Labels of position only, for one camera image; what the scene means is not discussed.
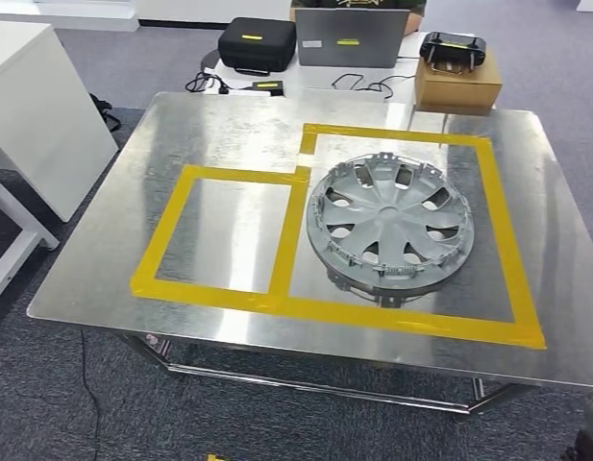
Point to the grey plastic hubcap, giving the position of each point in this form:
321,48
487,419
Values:
392,223

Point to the black zip carry case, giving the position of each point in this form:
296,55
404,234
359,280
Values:
257,54

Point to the small yellow tape rectangle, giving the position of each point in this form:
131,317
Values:
174,210

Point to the black handheld controller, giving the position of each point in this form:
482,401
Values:
452,46

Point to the white desk slanted panel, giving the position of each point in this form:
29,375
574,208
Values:
46,114

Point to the grey laptop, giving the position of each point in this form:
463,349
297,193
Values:
373,44

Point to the white low plinth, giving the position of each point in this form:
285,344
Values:
60,16

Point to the large yellow tape rectangle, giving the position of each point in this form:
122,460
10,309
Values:
505,223

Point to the brown cardboard box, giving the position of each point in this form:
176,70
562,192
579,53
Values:
459,89

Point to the black power brick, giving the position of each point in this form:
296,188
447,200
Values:
268,87

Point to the yellow floor tape square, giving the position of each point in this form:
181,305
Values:
218,458

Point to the stainless steel workbench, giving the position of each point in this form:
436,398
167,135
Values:
229,127

